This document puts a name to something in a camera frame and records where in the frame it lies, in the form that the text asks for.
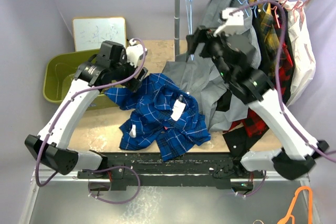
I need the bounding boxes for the white shirt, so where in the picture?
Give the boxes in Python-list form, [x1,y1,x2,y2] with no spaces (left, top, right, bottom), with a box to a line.
[284,1,316,106]

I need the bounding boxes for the aluminium frame rail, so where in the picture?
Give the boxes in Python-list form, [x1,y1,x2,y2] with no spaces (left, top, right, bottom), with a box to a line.
[19,172,115,223]

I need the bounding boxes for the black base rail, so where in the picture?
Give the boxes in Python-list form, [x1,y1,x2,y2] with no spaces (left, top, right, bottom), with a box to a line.
[78,152,264,192]

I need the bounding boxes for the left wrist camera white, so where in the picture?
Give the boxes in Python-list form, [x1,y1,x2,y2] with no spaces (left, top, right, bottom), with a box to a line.
[126,38,144,67]

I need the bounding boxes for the olive green plastic basket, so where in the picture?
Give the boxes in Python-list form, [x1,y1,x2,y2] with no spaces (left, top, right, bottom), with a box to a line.
[43,48,119,111]

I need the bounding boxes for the yellow black plaid shirt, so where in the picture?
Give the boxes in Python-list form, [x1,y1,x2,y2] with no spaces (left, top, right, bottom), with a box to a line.
[256,3,279,60]

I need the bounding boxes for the blue plaid shirt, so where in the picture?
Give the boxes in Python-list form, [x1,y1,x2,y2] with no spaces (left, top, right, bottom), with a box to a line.
[105,73,211,161]

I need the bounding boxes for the grey shirt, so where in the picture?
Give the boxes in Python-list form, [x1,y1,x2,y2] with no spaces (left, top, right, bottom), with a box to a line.
[162,0,261,132]

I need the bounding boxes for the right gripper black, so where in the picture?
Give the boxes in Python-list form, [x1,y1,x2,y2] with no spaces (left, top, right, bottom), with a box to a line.
[187,25,234,80]

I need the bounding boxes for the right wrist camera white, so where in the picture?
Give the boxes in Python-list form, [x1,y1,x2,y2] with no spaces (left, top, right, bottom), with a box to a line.
[213,7,245,37]

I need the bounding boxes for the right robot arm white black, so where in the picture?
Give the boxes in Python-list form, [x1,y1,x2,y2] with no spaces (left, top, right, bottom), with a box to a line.
[186,26,329,180]

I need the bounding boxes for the light blue hanger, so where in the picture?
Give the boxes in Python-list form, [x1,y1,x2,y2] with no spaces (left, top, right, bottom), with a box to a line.
[184,0,197,61]

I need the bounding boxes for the red black plaid shirt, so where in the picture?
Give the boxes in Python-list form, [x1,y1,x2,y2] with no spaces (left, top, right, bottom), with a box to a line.
[223,11,295,138]

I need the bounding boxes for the orange hanger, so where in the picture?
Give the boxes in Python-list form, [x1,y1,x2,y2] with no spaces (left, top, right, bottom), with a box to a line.
[277,186,313,224]

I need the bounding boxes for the small whiteboard yellow frame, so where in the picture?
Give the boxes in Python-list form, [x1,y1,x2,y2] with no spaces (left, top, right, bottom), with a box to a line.
[72,17,127,51]

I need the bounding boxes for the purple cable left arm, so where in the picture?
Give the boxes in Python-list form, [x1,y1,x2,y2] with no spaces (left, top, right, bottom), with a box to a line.
[35,37,145,205]

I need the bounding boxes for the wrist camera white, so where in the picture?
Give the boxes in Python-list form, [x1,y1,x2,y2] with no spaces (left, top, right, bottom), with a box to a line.
[213,7,245,37]
[126,38,144,67]

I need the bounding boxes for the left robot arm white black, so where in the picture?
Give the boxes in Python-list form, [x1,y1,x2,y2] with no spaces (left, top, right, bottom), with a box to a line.
[24,39,148,178]

